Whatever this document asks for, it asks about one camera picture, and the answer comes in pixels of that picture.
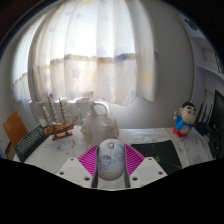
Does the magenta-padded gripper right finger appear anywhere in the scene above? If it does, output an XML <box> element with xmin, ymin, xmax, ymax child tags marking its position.
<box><xmin>123</xmin><ymin>143</ymin><xmax>168</xmax><ymax>189</ymax></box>

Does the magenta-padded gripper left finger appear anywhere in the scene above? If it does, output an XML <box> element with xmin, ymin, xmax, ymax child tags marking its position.
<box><xmin>55</xmin><ymin>143</ymin><xmax>100</xmax><ymax>189</ymax></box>

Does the white cartoon-print computer mouse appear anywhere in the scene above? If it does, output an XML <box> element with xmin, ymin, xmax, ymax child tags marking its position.
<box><xmin>96</xmin><ymin>138</ymin><xmax>126</xmax><ymax>182</ymax></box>

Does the black mouse pad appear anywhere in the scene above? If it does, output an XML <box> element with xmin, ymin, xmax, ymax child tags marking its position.
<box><xmin>130</xmin><ymin>139</ymin><xmax>183</xmax><ymax>176</ymax></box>

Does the white cartoon-print tablecloth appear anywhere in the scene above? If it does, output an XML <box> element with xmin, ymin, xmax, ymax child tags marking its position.
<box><xmin>13</xmin><ymin>125</ymin><xmax>214</xmax><ymax>191</ymax></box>

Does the wooden model sailing ship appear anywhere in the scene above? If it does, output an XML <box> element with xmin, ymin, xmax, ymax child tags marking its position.
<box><xmin>37</xmin><ymin>97</ymin><xmax>81</xmax><ymax>141</ymax></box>

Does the large white conch shell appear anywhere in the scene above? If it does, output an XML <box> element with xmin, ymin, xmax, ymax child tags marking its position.
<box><xmin>80</xmin><ymin>102</ymin><xmax>120</xmax><ymax>147</ymax></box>

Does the black keyboard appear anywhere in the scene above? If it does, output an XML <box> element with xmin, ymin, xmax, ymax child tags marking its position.
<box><xmin>14</xmin><ymin>124</ymin><xmax>49</xmax><ymax>163</ymax></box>

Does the cartoon boy figurine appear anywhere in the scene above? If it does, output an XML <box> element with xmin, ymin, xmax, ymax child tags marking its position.
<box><xmin>172</xmin><ymin>101</ymin><xmax>197</xmax><ymax>139</ymax></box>

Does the white radiator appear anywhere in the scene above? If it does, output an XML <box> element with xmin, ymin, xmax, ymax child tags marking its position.
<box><xmin>29</xmin><ymin>96</ymin><xmax>109</xmax><ymax>128</ymax></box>

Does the black router with antennas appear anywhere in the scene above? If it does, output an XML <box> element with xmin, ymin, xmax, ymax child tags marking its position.
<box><xmin>194</xmin><ymin>103</ymin><xmax>214</xmax><ymax>136</ymax></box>

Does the orange wooden chair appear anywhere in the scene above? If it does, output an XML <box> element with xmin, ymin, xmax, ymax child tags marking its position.
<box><xmin>2</xmin><ymin>110</ymin><xmax>29</xmax><ymax>148</ymax></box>

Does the black monitor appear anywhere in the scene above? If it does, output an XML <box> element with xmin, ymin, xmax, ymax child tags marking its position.
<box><xmin>208</xmin><ymin>89</ymin><xmax>224</xmax><ymax>159</ymax></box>

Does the white star-print curtain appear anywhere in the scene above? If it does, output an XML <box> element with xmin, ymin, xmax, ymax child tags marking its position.
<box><xmin>11</xmin><ymin>0</ymin><xmax>158</xmax><ymax>107</ymax></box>

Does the white wall shelf unit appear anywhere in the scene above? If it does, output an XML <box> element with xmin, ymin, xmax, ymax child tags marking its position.
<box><xmin>179</xmin><ymin>13</ymin><xmax>224</xmax><ymax>81</ymax></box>

